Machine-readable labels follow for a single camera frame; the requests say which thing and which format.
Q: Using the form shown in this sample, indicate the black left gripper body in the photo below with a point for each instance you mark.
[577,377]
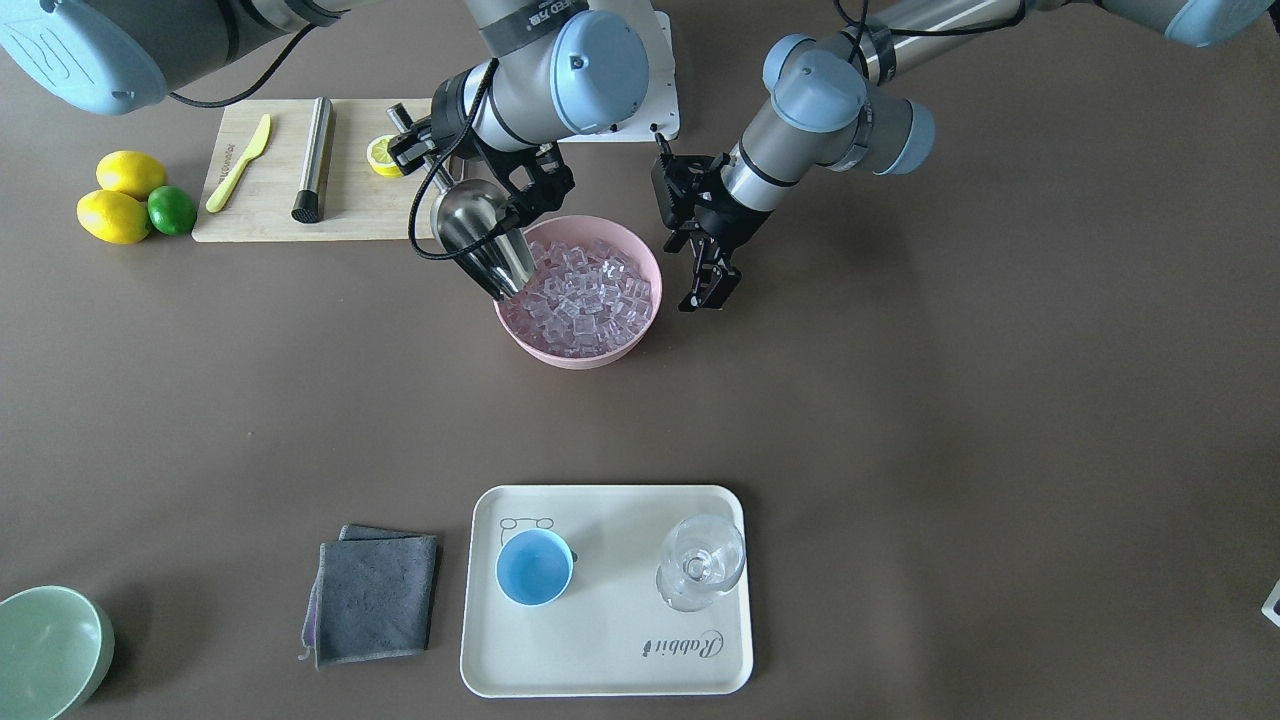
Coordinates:
[721,221]

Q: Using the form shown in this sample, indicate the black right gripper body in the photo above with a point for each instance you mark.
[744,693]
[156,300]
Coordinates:
[537,188]

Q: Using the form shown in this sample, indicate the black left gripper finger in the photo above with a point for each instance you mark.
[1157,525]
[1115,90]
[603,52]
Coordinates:
[717,283]
[703,282]

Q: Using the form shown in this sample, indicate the steel ice scoop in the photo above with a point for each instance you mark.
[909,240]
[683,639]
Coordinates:
[467,217]

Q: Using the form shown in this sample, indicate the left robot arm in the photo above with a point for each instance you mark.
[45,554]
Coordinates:
[826,107]

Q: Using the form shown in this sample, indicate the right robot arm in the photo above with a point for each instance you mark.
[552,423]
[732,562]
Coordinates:
[557,69]

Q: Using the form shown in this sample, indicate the pile of clear ice cubes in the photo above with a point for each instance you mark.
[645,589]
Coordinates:
[581,302]

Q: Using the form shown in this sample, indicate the blue plastic cup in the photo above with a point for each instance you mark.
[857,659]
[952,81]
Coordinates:
[534,568]

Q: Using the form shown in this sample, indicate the pink bowl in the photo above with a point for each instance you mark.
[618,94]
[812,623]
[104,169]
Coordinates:
[580,231]

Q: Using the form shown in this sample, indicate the half lemon slice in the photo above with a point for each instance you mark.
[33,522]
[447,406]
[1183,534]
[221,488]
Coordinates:
[379,158]

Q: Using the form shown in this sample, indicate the wooden cutting board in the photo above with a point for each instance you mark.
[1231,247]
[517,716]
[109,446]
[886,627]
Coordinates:
[357,203]

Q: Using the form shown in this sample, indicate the clear wine glass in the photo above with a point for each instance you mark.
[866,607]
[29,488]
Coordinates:
[701,560]

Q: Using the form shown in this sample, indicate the yellow plastic knife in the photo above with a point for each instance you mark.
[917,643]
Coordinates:
[254,149]

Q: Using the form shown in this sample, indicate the cream serving tray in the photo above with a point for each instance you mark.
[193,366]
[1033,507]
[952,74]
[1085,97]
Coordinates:
[610,633]

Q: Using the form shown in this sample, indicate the green lime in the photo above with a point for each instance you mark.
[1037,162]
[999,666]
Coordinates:
[171,210]

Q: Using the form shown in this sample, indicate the yellow lemon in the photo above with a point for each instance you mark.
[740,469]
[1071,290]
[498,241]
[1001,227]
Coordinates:
[113,217]
[133,173]

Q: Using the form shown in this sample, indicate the grey folded cloth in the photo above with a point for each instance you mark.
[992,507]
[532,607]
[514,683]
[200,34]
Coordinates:
[372,596]

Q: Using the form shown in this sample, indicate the green bowl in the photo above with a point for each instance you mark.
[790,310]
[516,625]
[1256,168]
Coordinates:
[56,647]

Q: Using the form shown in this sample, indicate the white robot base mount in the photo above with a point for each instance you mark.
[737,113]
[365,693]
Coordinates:
[659,112]

